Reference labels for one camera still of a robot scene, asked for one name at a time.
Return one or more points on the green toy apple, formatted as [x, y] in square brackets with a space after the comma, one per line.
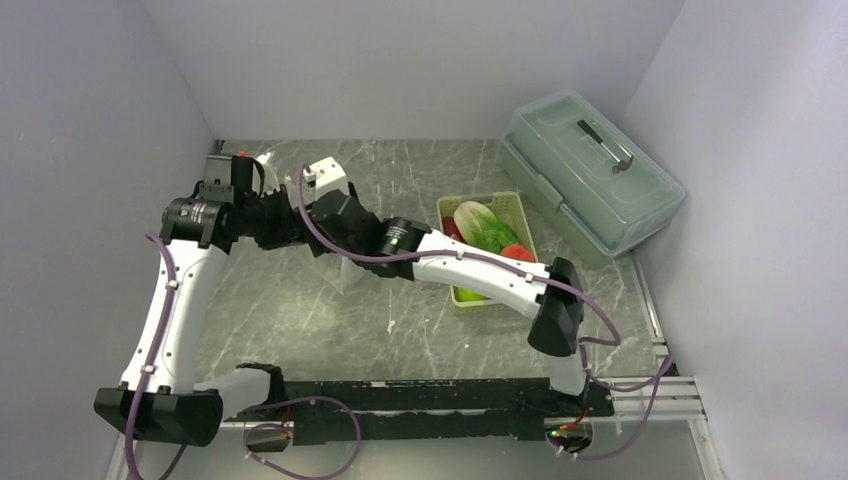
[464, 296]

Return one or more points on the clear lidded storage box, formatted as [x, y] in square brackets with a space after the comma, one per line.
[568, 178]

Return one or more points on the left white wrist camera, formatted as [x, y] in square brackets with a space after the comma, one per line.
[263, 164]

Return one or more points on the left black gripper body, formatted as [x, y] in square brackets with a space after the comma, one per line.
[272, 222]

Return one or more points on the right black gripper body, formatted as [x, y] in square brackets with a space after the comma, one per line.
[356, 248]

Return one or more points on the orange peach toy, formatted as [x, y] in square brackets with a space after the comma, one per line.
[519, 253]

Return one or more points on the pale green plastic basket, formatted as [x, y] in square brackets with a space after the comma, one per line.
[508, 207]

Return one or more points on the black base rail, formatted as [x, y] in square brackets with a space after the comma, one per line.
[517, 408]

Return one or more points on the clear dotted zip bag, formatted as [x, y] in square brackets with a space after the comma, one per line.
[336, 271]

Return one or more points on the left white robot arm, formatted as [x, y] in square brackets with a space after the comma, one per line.
[158, 398]

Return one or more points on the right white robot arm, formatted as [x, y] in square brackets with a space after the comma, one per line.
[402, 248]

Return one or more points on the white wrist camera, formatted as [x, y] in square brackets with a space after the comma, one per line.
[324, 176]
[263, 164]

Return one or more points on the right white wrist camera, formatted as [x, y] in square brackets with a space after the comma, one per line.
[324, 176]

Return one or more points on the green cabbage toy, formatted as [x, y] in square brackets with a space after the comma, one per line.
[480, 228]

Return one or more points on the purple eggplant toy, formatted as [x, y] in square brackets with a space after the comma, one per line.
[450, 228]

